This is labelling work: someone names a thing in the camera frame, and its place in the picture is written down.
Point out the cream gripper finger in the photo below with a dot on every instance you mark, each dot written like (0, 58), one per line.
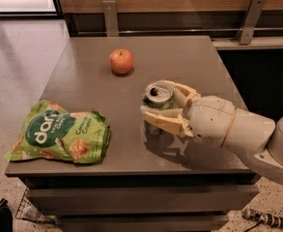
(169, 120)
(184, 95)

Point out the lower grey drawer front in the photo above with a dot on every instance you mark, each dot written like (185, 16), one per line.
(186, 223)

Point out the right metal bracket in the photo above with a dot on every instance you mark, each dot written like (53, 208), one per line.
(245, 34)

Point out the left metal bracket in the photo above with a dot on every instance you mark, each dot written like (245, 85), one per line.
(110, 18)

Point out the black white power strip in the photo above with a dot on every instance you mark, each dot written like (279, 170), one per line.
(262, 218)

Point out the red apple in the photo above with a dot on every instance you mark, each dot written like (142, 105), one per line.
(121, 61)

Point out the metal rail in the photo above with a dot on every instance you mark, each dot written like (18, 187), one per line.
(213, 33)

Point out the green rice chip bag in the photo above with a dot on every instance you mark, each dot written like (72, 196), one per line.
(51, 132)

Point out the grey drawer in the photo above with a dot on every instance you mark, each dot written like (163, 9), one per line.
(186, 223)
(154, 200)

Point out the metal bracket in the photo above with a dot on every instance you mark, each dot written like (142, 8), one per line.
(110, 18)
(245, 34)

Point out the wire basket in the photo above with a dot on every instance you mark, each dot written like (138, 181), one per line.
(28, 212)

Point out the green soda can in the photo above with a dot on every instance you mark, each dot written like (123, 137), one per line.
(158, 96)

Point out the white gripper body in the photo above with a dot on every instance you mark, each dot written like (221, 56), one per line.
(211, 117)

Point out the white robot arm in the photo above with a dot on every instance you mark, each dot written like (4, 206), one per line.
(256, 140)

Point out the black bag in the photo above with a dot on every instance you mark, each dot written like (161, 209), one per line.
(6, 217)

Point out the upper grey drawer front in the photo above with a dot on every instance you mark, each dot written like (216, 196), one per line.
(154, 200)

